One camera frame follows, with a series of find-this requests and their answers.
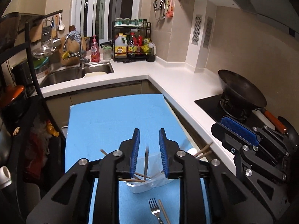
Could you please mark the black metal shelf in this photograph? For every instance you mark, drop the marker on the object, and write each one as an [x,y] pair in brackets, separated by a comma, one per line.
[12,24]

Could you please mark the white handled fork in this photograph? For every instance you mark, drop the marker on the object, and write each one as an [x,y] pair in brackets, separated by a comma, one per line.
[155,210]

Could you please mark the black wok wooden handle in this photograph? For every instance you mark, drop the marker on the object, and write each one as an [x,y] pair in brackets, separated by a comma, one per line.
[247,95]

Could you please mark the wooden chopstick beside fork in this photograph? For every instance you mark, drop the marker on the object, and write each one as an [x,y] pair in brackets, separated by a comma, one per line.
[164,211]

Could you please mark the chrome sink faucet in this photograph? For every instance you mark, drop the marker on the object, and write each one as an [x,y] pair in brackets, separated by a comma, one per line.
[83,59]

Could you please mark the red dish soap bottle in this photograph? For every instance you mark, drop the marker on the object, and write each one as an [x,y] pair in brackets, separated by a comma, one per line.
[95,53]

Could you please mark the black condiment rack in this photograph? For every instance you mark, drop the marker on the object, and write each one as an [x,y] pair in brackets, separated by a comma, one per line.
[138,34]

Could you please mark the stainless steel sink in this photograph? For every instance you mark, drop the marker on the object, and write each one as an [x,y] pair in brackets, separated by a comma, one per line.
[75,73]

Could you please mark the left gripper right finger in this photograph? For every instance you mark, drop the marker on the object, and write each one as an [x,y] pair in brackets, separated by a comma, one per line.
[168,149]

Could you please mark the blue table mat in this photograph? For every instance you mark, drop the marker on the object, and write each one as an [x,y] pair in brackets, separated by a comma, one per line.
[104,124]

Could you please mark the wooden chopstick pair left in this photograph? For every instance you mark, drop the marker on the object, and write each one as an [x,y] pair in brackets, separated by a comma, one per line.
[203,149]

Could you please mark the wooden cutting board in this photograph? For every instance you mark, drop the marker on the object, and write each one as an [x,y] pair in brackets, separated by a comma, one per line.
[71,47]

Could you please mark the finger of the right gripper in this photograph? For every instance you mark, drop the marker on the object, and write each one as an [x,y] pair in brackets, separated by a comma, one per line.
[233,134]

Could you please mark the wooden chopstick pair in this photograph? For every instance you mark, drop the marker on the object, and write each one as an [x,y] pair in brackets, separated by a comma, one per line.
[203,149]
[204,155]

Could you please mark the clear plastic utensil holder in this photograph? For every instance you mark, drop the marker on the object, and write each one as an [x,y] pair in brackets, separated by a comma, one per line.
[155,177]

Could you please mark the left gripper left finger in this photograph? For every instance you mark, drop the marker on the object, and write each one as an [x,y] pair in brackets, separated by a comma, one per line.
[129,148]

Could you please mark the hanging utensil rack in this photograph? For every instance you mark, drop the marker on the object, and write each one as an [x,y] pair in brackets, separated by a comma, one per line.
[163,9]

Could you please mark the chopstick in holder left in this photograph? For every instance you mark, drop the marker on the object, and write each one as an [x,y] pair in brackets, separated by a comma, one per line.
[132,180]

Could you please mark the wooden chopstick pair right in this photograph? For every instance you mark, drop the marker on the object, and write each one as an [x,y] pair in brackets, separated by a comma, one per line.
[204,155]

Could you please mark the window with white frame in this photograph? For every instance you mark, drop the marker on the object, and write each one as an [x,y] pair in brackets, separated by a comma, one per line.
[96,17]

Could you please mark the yellow oil bottle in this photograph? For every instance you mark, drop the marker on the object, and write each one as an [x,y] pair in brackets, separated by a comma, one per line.
[121,46]

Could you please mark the black gas stove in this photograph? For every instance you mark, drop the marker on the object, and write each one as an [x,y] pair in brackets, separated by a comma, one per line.
[218,106]

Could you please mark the glass jar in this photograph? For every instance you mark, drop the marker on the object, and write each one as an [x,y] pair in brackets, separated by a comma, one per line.
[107,52]

